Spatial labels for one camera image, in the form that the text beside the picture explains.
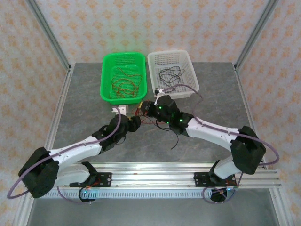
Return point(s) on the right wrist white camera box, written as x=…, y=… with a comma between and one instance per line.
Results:
x=159, y=92

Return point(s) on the green plastic basket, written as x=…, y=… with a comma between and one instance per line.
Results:
x=105, y=89

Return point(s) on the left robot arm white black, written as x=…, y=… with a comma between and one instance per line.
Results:
x=75, y=150

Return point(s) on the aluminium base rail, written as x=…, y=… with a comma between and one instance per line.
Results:
x=152, y=176

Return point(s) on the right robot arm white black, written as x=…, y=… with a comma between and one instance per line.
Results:
x=211, y=129

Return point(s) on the aluminium table side rail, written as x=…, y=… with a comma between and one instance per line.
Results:
x=62, y=103
x=247, y=103

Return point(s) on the white plastic basket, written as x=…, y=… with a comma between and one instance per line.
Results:
x=190, y=80

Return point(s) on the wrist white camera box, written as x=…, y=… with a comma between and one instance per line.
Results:
x=123, y=110
x=159, y=92

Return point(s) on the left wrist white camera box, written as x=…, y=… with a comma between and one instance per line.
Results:
x=123, y=110

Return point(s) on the aluminium frame post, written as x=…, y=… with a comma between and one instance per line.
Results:
x=256, y=33
x=47, y=33

